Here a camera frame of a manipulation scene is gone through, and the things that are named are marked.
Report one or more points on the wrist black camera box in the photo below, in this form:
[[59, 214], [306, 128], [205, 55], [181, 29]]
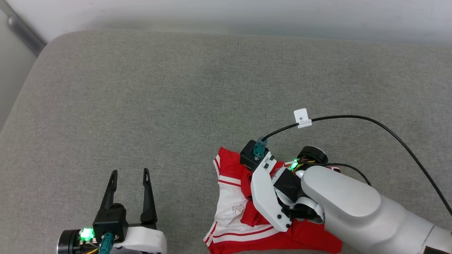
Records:
[[248, 155], [109, 220]]

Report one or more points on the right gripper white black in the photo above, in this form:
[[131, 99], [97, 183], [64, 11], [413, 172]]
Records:
[[265, 190]]

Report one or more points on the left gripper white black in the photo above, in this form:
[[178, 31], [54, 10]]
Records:
[[144, 241]]

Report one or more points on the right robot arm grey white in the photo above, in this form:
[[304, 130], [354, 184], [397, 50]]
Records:
[[353, 208]]

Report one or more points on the red and white shirt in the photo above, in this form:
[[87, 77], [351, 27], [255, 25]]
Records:
[[233, 165]]

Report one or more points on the grey fabric sofa seat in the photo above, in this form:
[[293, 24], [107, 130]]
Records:
[[141, 106]]

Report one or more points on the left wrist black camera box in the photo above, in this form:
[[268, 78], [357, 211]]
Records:
[[109, 220]]

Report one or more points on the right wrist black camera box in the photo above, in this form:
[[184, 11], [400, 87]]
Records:
[[248, 155]]

